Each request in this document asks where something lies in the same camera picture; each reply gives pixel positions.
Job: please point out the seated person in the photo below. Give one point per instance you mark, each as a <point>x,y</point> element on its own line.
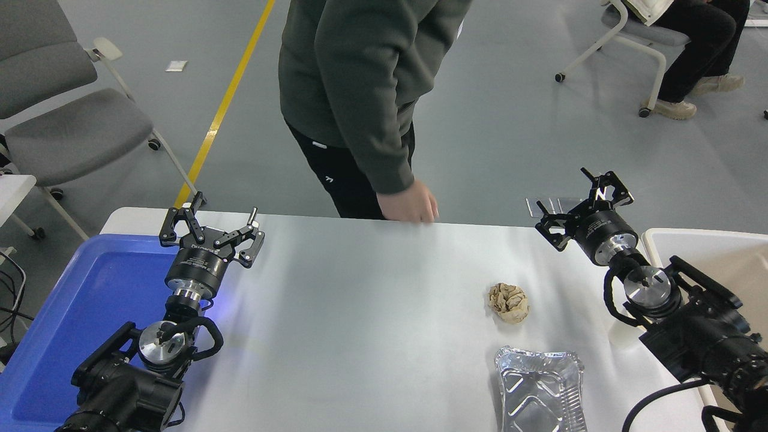
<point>702,36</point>

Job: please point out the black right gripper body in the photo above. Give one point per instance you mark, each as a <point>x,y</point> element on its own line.
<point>600,231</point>

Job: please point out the grey floor plate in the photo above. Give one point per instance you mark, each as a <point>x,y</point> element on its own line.
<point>534,207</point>
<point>567,204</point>

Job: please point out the white framed wheeled chair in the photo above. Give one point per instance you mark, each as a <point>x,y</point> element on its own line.
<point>651,33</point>

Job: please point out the standing person's hand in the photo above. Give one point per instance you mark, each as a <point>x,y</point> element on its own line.
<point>411,204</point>

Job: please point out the crumpled tan paper ball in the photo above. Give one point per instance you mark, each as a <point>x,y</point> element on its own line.
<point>509,303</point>

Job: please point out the silver foil tray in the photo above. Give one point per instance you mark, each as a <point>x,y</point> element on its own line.
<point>540,390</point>

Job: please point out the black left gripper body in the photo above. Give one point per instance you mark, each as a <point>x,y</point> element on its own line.
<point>195,267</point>

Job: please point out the large pale bin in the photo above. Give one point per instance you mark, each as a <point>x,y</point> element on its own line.
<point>720,258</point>

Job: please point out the blue plastic tray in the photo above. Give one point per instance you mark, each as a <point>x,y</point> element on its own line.
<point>90,300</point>

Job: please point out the grey office chair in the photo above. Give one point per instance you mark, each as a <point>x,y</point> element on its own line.
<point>72,138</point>

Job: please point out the white paper cup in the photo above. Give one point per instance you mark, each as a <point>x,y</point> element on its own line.
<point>621,339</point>

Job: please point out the small white side table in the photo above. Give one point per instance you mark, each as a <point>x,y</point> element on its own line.
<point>15,192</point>

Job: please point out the standing person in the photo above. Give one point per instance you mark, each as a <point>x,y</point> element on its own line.
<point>348,72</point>

